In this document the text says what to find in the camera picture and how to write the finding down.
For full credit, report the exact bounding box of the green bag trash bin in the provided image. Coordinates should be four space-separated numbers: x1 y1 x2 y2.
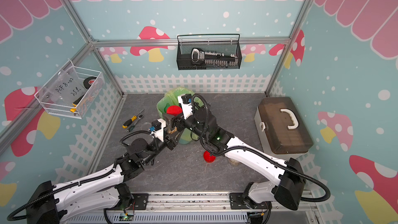
157 87 194 145

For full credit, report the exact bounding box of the black mesh wall basket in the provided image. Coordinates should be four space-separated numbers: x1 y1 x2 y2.
176 34 242 71

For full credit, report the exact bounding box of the black tape roll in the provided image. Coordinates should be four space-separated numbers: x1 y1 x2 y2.
83 76 97 90

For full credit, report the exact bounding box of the brown lid storage box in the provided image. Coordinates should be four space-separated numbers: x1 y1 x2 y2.
255 97 314 161

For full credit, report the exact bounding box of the yellow handle screwdriver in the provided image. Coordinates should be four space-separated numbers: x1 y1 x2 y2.
122 110 144 129

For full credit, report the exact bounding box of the yellow black tool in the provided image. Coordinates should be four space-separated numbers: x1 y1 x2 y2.
70 95 84 113

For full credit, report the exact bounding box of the beige lid jar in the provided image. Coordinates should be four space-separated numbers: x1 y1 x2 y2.
229 158 240 166

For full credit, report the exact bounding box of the socket set in basket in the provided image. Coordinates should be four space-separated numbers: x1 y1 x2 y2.
191 48 239 67

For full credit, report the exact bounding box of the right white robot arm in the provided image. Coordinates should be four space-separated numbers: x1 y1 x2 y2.
154 94 331 211

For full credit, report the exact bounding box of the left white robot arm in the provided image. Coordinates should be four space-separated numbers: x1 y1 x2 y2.
7 119 184 224

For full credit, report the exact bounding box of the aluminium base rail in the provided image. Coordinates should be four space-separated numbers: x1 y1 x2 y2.
68 191 323 224

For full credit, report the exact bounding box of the peanut jar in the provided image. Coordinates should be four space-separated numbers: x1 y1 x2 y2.
166 105 183 134

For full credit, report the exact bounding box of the clear plastic bag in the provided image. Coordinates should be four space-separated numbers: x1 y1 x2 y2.
41 66 87 111

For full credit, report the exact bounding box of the white wire wall basket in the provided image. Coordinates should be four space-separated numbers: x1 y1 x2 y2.
34 60 105 119

